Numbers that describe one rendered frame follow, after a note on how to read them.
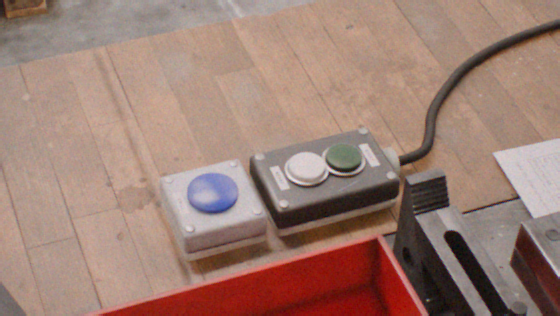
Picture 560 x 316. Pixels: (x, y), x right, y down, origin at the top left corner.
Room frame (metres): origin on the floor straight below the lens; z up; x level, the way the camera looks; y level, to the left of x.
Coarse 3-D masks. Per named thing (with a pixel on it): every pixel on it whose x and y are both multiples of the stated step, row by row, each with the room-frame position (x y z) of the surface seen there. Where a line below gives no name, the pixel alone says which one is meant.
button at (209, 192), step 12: (192, 180) 0.61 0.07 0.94; (204, 180) 0.61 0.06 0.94; (216, 180) 0.61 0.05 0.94; (228, 180) 0.61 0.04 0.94; (192, 192) 0.59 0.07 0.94; (204, 192) 0.59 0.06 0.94; (216, 192) 0.60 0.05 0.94; (228, 192) 0.60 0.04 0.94; (192, 204) 0.59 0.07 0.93; (204, 204) 0.58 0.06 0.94; (216, 204) 0.58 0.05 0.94; (228, 204) 0.59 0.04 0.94
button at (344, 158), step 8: (336, 144) 0.65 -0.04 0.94; (344, 144) 0.66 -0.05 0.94; (328, 152) 0.65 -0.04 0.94; (336, 152) 0.65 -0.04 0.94; (344, 152) 0.65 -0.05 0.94; (352, 152) 0.65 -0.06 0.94; (328, 160) 0.64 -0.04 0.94; (336, 160) 0.64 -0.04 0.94; (344, 160) 0.64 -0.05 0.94; (352, 160) 0.64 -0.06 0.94; (360, 160) 0.64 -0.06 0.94; (336, 168) 0.63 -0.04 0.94; (344, 168) 0.63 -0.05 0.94; (352, 168) 0.63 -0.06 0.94
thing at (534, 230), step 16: (528, 224) 0.40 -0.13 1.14; (544, 224) 0.40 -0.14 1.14; (528, 240) 0.39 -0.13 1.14; (544, 240) 0.39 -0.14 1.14; (512, 256) 0.40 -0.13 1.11; (528, 256) 0.39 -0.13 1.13; (544, 256) 0.38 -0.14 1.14; (528, 272) 0.38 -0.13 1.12; (544, 272) 0.37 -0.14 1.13; (528, 288) 0.38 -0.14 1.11; (544, 288) 0.37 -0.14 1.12; (544, 304) 0.37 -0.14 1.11
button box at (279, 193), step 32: (544, 32) 0.86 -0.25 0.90; (256, 160) 0.64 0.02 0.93; (288, 160) 0.64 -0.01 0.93; (384, 160) 0.65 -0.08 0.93; (416, 160) 0.67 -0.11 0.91; (256, 192) 0.63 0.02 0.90; (288, 192) 0.61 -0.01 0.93; (320, 192) 0.61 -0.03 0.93; (352, 192) 0.61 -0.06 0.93; (384, 192) 0.62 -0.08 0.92; (288, 224) 0.59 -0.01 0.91; (320, 224) 0.60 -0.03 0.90
